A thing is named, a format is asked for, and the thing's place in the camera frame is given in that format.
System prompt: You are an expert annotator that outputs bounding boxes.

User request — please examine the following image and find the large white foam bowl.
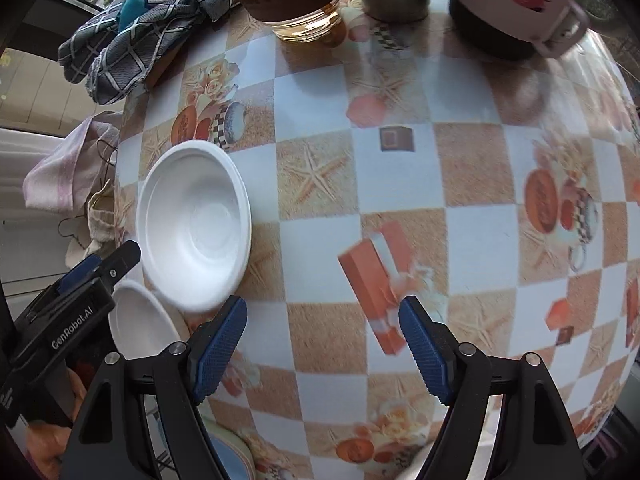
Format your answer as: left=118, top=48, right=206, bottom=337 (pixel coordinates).
left=136, top=140, right=252, bottom=313

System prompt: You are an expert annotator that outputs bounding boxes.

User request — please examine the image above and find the blue plastic plate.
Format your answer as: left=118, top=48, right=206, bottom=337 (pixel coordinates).
left=203, top=417, right=257, bottom=480

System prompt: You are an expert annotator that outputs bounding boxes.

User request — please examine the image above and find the beige mesh bag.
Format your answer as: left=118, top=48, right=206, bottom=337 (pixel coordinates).
left=65, top=179, right=116, bottom=269

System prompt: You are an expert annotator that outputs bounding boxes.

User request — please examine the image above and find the white washing machine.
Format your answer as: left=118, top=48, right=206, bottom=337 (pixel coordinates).
left=1, top=128, right=89, bottom=318

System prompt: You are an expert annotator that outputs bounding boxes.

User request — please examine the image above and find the small white foam bowl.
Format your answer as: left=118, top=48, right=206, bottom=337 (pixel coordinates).
left=108, top=280, right=188, bottom=360

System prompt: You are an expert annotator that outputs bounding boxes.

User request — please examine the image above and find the pink cloth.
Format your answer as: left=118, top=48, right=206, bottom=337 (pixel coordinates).
left=23, top=112, right=122, bottom=216

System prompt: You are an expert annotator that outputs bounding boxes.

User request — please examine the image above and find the grey plaid towel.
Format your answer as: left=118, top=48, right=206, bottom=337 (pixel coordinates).
left=58, top=0, right=233, bottom=105

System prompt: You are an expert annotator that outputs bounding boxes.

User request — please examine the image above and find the checkered floral tablecloth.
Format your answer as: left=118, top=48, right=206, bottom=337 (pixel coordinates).
left=116, top=0, right=639, bottom=479

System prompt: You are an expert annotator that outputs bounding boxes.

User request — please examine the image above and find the floral ceramic mug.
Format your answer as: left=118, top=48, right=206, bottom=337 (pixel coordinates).
left=449, top=0, right=589, bottom=61

